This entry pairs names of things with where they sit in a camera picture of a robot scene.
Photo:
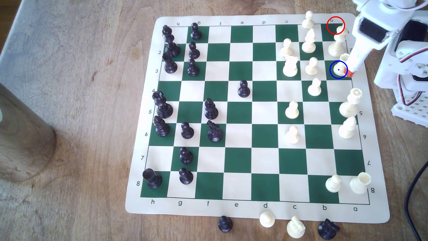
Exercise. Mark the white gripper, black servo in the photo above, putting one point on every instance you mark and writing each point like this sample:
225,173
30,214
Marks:
359,51

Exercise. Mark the white chess rook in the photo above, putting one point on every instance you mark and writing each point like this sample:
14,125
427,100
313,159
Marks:
338,69
360,183

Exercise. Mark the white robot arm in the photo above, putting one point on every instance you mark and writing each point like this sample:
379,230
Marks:
393,67

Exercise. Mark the white chess pawn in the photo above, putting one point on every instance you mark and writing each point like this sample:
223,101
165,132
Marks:
286,48
292,110
333,184
307,20
311,67
267,220
314,88
292,135

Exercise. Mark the white chess queen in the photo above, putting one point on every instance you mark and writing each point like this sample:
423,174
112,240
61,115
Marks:
349,105

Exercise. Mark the white chess bishop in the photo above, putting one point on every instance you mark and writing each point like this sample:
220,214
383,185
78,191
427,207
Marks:
347,129
309,42

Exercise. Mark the white chess knight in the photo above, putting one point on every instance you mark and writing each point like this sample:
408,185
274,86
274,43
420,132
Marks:
296,228
290,67

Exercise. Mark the black chess pawn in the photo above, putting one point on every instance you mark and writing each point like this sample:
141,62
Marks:
195,32
243,89
225,225
187,131
186,177
194,51
193,68
186,156

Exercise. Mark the green and white chess mat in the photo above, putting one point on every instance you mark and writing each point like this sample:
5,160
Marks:
260,160

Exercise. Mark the black chess bishop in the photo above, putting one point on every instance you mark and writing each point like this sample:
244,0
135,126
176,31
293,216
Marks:
210,110
161,127

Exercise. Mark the black chess knight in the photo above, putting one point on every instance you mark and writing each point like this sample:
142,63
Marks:
327,230
215,132

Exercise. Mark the black chess king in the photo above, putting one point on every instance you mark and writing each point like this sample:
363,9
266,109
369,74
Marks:
172,47

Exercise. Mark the black chess queen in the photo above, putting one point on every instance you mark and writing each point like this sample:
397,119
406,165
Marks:
163,107

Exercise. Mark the white perforated base plate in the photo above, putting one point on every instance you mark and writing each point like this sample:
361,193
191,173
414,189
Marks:
411,114

